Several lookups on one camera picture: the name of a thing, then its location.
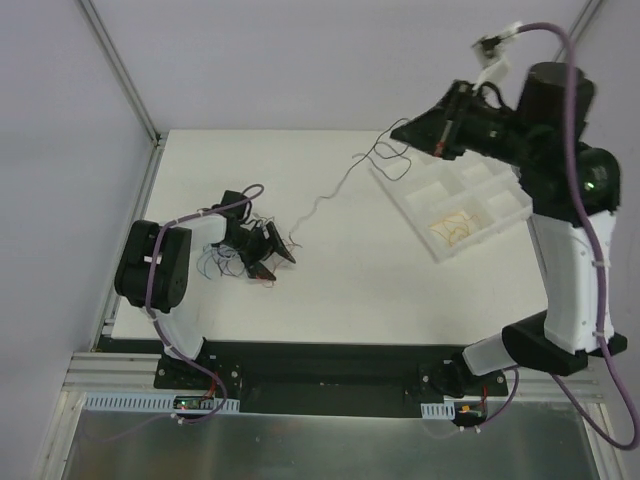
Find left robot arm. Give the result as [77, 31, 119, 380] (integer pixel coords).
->
[114, 184, 296, 389]

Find right white cable duct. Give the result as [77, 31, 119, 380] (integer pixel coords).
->
[420, 401, 456, 421]

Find orange wire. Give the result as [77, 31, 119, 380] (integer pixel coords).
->
[430, 210, 481, 249]

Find left aluminium frame post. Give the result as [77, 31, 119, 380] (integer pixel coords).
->
[75, 0, 162, 146]

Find white cable duct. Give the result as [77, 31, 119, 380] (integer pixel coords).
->
[84, 393, 240, 415]
[420, 401, 456, 421]

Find black wire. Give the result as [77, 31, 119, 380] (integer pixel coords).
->
[352, 117, 414, 182]

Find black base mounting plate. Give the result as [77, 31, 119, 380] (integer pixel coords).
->
[154, 338, 509, 416]

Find white foam compartment tray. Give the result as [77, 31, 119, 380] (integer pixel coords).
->
[370, 142, 532, 263]

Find left white cable duct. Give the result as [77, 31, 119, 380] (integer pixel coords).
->
[84, 393, 240, 415]

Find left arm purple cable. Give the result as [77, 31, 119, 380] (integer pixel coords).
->
[142, 183, 266, 426]

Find purple wire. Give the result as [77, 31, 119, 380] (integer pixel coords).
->
[197, 242, 251, 279]

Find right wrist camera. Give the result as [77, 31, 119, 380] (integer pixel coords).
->
[472, 36, 510, 88]

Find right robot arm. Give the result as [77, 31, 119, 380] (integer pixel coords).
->
[391, 62, 627, 398]

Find red wire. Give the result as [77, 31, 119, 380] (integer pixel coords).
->
[249, 239, 301, 290]

